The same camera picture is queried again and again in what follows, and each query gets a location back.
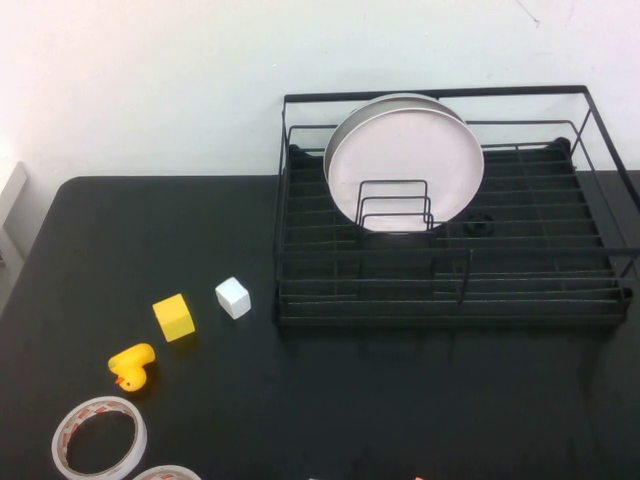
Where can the pale pink round plate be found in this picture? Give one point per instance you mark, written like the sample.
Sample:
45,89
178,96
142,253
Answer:
405,165

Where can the white grey round plate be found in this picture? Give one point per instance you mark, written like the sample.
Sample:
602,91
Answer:
380,103

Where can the white foam cube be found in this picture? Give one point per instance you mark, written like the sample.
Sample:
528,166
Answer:
234,299

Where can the black round drain plug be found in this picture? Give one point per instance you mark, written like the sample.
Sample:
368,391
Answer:
479,224

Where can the yellow foam cube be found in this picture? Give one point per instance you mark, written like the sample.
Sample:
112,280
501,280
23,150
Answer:
175,320

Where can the yellow rubber duck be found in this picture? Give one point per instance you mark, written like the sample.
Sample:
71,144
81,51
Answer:
132,367

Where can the white double-sided tape roll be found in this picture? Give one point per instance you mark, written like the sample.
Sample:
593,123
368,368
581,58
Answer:
165,472
60,440

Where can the white side panel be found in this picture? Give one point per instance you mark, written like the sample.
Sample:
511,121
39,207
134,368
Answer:
11,210

